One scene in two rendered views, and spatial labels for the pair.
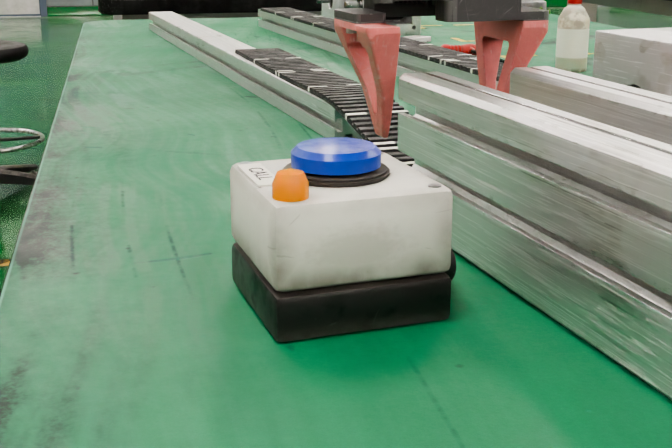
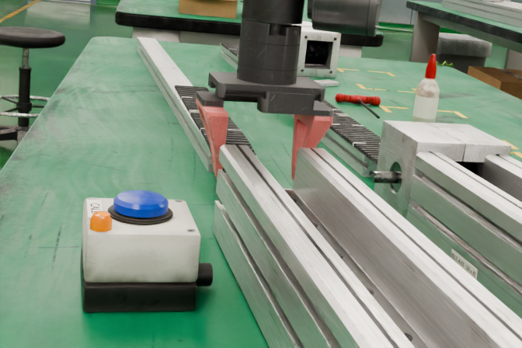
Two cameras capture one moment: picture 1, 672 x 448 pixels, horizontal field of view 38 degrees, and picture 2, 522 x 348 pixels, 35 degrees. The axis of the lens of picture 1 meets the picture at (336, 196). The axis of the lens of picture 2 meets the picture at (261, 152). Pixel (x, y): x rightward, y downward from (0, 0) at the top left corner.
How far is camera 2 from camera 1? 21 cm
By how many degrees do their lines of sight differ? 4
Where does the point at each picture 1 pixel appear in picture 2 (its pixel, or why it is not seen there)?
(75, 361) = not seen: outside the picture
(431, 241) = (184, 263)
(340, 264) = (125, 270)
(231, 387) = (43, 335)
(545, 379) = not seen: outside the picture
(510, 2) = (305, 103)
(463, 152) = (236, 205)
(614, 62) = (389, 144)
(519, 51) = (311, 134)
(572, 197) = (266, 249)
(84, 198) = (20, 195)
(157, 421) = not seen: outside the picture
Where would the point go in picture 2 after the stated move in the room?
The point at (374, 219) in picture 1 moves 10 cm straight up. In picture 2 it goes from (148, 247) to (158, 106)
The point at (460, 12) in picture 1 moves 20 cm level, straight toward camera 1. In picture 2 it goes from (270, 106) to (208, 155)
